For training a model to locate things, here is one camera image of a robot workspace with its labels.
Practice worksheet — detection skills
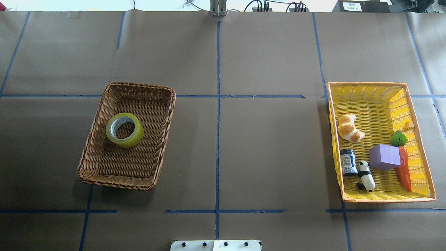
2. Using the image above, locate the yellow tape roll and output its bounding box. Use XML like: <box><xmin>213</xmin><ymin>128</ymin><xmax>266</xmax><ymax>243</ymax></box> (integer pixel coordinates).
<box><xmin>106</xmin><ymin>112</ymin><xmax>144</xmax><ymax>148</ymax></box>

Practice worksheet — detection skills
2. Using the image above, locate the brown wicker basket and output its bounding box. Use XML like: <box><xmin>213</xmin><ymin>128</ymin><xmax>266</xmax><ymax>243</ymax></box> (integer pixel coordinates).
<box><xmin>77</xmin><ymin>82</ymin><xmax>176</xmax><ymax>191</ymax></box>

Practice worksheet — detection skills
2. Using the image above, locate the yellow plastic basket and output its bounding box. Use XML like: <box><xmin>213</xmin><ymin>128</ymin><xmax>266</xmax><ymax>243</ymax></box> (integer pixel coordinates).
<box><xmin>326</xmin><ymin>82</ymin><xmax>437</xmax><ymax>203</ymax></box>

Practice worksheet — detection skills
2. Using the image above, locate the toy croissant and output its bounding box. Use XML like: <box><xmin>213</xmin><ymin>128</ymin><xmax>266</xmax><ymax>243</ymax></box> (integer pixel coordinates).
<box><xmin>338</xmin><ymin>113</ymin><xmax>366</xmax><ymax>143</ymax></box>

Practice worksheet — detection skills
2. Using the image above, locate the small black white can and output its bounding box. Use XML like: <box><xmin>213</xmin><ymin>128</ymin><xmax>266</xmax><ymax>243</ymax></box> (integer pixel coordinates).
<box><xmin>340</xmin><ymin>149</ymin><xmax>358</xmax><ymax>176</ymax></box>

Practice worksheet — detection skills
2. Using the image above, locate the toy panda figure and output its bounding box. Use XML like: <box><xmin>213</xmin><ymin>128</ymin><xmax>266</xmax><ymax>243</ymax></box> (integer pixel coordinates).
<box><xmin>357</xmin><ymin>159</ymin><xmax>376</xmax><ymax>192</ymax></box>

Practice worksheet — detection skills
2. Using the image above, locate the purple foam block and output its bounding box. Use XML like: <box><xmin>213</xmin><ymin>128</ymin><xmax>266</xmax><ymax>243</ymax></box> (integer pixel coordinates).
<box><xmin>369</xmin><ymin>144</ymin><xmax>401</xmax><ymax>170</ymax></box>

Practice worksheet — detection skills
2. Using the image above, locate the toy carrot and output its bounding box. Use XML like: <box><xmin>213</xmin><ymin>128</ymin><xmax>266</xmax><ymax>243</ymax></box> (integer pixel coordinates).
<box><xmin>390</xmin><ymin>130</ymin><xmax>412</xmax><ymax>192</ymax></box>

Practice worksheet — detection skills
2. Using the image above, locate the black power box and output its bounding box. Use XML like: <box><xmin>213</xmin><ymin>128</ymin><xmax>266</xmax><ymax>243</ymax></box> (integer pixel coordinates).
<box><xmin>332</xmin><ymin>0</ymin><xmax>390</xmax><ymax>13</ymax></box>

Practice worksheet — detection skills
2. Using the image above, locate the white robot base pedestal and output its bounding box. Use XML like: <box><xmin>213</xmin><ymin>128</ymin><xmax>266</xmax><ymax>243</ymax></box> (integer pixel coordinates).
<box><xmin>170</xmin><ymin>239</ymin><xmax>262</xmax><ymax>251</ymax></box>

